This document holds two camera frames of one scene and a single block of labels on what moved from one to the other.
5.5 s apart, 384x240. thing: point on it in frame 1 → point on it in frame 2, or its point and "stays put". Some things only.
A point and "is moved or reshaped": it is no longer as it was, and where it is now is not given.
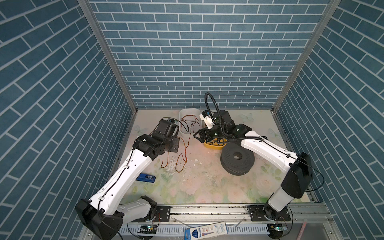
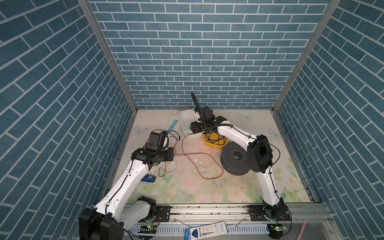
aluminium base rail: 244,222 stays put
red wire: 180,162 is moved or reshaped
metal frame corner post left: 87,4 stays put
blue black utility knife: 143,177 stays put
